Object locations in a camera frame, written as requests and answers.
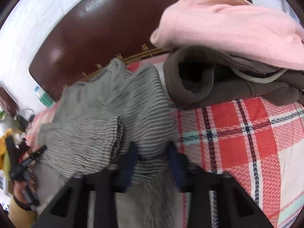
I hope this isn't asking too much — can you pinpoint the grey striped shirt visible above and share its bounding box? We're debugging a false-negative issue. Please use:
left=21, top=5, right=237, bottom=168
left=37, top=58, right=177, bottom=227

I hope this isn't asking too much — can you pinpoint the left forearm tan sleeve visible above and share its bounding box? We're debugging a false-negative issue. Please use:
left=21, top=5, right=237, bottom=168
left=8, top=198, right=38, bottom=228

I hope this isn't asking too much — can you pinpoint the person's left hand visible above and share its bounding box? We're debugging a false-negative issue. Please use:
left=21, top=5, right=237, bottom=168
left=13, top=172, right=37, bottom=205

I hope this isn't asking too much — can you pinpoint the green label water bottle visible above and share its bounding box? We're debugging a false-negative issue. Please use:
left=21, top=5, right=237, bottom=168
left=35, top=86, right=55, bottom=108

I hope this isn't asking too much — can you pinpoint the red plaid bed sheet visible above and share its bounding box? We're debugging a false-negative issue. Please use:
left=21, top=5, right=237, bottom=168
left=25, top=53, right=304, bottom=228

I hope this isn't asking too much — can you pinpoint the dark brown hoodie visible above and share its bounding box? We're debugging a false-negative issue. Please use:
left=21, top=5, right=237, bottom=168
left=163, top=46, right=303, bottom=110

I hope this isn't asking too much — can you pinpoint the dark brown wooden headboard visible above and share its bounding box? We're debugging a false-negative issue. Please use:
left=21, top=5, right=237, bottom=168
left=29, top=0, right=250, bottom=100

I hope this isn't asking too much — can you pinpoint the pink sweater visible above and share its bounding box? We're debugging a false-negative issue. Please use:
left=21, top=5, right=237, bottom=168
left=150, top=0, right=303, bottom=70

